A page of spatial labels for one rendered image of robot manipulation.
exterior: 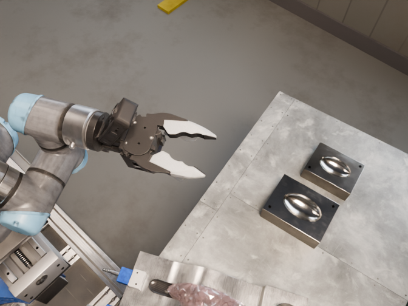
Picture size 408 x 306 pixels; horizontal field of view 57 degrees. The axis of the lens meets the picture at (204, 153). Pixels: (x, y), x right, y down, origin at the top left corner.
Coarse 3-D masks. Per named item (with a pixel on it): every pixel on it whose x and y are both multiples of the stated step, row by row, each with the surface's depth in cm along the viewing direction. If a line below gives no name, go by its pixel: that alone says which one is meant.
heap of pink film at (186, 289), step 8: (168, 288) 107; (176, 288) 105; (184, 288) 104; (192, 288) 103; (200, 288) 103; (208, 288) 103; (176, 296) 104; (184, 296) 102; (192, 296) 102; (200, 296) 101; (208, 296) 101; (216, 296) 102; (224, 296) 103; (184, 304) 101; (192, 304) 101; (200, 304) 100; (208, 304) 101; (216, 304) 102; (224, 304) 102; (232, 304) 103; (240, 304) 103
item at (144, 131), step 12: (96, 120) 63; (144, 120) 63; (96, 132) 63; (132, 132) 62; (144, 132) 62; (156, 132) 62; (96, 144) 65; (120, 144) 62; (132, 144) 61; (144, 144) 61; (156, 144) 66
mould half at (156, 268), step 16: (144, 256) 113; (160, 272) 110; (176, 272) 110; (192, 272) 107; (208, 272) 106; (128, 288) 108; (144, 288) 108; (224, 288) 105; (240, 288) 106; (256, 288) 106; (272, 288) 103; (128, 304) 106; (144, 304) 106; (160, 304) 106; (176, 304) 104; (256, 304) 104; (272, 304) 101; (304, 304) 101
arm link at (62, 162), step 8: (40, 152) 71; (48, 152) 71; (56, 152) 71; (64, 152) 71; (72, 152) 73; (80, 152) 75; (40, 160) 70; (48, 160) 70; (56, 160) 71; (64, 160) 72; (72, 160) 73; (80, 160) 77; (40, 168) 69; (48, 168) 70; (56, 168) 70; (64, 168) 72; (72, 168) 74; (80, 168) 78; (56, 176) 70; (64, 176) 72
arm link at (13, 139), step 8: (0, 120) 90; (0, 128) 89; (8, 128) 91; (0, 136) 88; (8, 136) 91; (16, 136) 93; (0, 144) 88; (8, 144) 91; (16, 144) 95; (0, 152) 89; (8, 152) 92
